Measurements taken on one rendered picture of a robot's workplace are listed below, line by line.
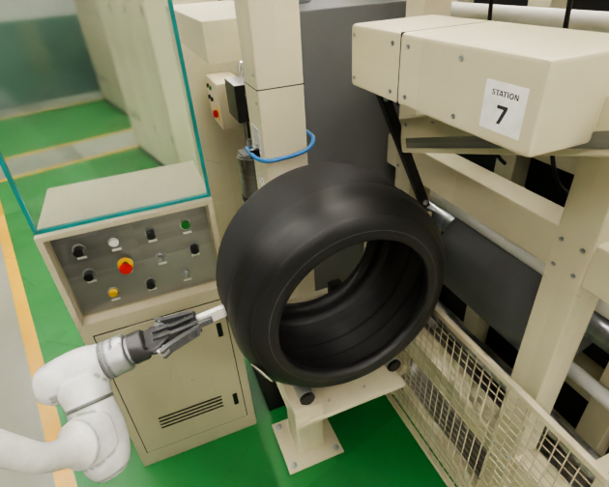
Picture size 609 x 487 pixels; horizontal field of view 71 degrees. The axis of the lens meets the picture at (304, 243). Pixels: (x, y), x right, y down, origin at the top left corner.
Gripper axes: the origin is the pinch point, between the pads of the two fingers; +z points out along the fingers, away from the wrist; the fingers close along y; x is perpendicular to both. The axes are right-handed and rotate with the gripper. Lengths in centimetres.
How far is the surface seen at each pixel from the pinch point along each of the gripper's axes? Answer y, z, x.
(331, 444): 24, 23, 124
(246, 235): 1.3, 14.6, -17.2
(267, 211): 2.0, 20.9, -21.0
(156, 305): 50, -20, 28
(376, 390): -10, 36, 46
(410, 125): 15, 69, -22
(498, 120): -29, 57, -39
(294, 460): 24, 5, 122
